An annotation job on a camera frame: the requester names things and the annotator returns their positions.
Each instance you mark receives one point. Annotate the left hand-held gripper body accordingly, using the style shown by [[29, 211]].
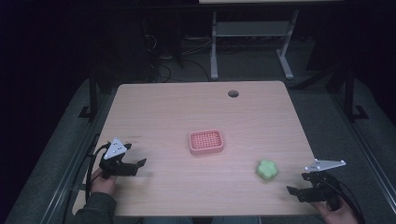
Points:
[[114, 149]]

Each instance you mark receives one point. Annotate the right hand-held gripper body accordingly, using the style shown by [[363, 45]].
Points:
[[322, 183]]

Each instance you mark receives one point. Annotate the person's right hand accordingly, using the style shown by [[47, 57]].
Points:
[[337, 216]]

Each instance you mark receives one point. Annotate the person's left hand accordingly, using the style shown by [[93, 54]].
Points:
[[102, 184]]

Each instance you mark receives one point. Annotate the green flower-shaped soap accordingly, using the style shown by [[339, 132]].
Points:
[[267, 169]]

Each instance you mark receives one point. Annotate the black metal stand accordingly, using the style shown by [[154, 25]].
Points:
[[350, 93], [92, 93]]

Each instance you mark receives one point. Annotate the pink soap dish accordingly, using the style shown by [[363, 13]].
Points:
[[206, 141]]

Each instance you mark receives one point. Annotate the white metal stand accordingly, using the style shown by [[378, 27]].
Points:
[[252, 29]]

